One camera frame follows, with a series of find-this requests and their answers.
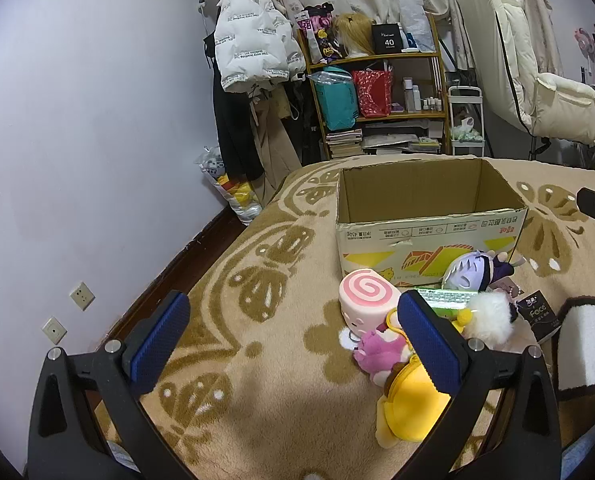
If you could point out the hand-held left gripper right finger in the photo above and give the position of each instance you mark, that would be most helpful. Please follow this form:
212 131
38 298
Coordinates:
430 345

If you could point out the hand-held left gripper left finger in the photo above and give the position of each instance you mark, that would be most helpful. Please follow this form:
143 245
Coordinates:
160 345

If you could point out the pink bear plush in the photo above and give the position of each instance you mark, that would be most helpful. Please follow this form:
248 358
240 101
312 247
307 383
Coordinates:
380 355

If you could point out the yellow bear plush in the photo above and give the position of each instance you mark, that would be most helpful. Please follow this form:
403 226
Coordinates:
412 410

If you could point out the pink swirl roll plush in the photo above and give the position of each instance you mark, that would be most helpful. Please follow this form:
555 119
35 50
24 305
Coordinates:
365 290

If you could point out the cardboard box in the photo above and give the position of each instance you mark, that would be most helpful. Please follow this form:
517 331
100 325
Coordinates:
427 232

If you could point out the green tissue packet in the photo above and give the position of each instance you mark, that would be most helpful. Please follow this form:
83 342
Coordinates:
442 302

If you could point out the white fluffy plush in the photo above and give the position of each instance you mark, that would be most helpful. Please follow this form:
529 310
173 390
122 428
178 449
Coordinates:
490 315

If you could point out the purple-haired plush doll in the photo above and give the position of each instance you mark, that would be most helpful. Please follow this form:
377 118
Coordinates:
465 272

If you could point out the black tissue packet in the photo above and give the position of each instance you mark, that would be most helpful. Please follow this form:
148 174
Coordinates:
537 317

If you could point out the beige patterned blanket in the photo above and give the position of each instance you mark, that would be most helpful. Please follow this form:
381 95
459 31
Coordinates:
287 360

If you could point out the white trolley cart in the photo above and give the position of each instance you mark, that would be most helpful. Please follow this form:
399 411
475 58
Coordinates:
467 145

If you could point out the brown and white plush slipper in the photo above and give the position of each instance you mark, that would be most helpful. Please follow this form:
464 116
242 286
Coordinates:
590 350

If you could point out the pink desk fan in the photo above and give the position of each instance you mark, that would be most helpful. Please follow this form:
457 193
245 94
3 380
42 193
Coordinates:
583 42

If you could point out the cream padded recliner chair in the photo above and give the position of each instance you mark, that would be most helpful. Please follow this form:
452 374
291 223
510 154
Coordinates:
517 60

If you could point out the plastic bag of snacks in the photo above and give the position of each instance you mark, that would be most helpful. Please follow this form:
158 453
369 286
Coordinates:
232 195

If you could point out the wooden shelf rack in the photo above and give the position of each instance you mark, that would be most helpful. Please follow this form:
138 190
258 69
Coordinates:
440 85

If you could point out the row of cosmetic bottles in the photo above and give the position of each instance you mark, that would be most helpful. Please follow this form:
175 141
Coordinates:
422 100

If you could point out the pile of papers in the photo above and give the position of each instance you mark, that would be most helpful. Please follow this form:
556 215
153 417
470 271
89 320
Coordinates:
397 140

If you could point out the stack of books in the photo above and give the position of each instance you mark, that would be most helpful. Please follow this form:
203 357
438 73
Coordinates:
345 145

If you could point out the black hanging garment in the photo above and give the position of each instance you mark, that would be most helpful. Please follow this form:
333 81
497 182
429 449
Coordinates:
235 135

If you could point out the beige hanging trousers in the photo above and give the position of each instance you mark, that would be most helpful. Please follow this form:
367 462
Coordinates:
275 145

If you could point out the red gift bag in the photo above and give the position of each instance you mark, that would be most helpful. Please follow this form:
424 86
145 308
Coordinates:
372 92

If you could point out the white plastic bag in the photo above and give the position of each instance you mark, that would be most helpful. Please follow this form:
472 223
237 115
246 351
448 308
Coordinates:
417 20

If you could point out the teal bag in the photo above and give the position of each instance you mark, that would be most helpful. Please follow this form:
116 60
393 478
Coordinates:
335 100

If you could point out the black box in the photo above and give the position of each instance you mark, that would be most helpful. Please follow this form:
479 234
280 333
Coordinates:
389 37

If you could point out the blonde wig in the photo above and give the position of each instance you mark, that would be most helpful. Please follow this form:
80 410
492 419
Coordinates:
355 35

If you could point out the white puffer jacket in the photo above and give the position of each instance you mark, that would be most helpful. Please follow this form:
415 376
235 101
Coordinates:
250 35

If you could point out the colourful printed packet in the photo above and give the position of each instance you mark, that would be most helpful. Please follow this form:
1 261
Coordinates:
317 35

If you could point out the white wall socket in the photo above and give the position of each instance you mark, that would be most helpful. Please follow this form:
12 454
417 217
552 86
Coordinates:
53 331
82 296

